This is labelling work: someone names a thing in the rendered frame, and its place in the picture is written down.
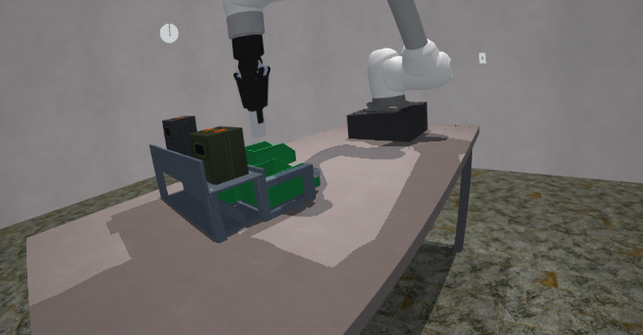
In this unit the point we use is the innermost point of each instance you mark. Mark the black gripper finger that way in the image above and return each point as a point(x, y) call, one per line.
point(243, 87)
point(259, 94)

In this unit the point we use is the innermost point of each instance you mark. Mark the green bin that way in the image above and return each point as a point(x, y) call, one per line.
point(279, 151)
point(279, 193)
point(231, 195)

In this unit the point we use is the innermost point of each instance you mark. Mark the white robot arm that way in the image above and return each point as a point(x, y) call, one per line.
point(422, 66)

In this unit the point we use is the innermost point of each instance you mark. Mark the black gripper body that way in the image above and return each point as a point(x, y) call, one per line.
point(251, 48)

